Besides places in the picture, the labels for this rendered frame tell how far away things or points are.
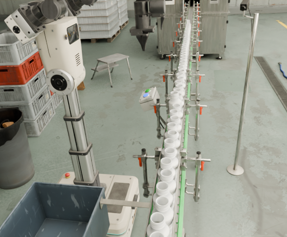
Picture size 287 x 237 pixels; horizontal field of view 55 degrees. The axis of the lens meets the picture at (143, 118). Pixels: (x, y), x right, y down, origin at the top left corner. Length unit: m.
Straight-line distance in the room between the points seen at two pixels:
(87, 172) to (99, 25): 5.96
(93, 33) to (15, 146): 5.46
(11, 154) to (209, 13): 4.24
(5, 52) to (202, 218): 2.45
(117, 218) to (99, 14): 6.17
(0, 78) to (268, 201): 2.88
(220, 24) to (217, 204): 3.92
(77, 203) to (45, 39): 0.82
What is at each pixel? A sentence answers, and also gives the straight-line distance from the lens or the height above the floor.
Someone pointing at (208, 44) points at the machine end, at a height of 0.31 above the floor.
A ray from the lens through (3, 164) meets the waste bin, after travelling 2.68.
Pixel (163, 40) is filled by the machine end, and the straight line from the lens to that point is 5.72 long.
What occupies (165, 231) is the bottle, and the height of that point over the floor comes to 1.13.
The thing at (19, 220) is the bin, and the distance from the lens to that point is 1.23.
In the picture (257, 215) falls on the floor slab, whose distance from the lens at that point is 2.41.
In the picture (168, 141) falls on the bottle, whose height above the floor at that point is 1.15.
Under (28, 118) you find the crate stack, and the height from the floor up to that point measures 0.25.
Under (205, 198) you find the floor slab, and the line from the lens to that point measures 2.45.
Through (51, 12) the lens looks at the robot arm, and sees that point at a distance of 1.30.
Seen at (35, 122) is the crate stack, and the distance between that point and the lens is 3.47.
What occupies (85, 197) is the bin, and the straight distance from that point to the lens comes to 1.23.
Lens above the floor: 1.72
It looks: 29 degrees down
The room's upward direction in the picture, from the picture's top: 4 degrees counter-clockwise
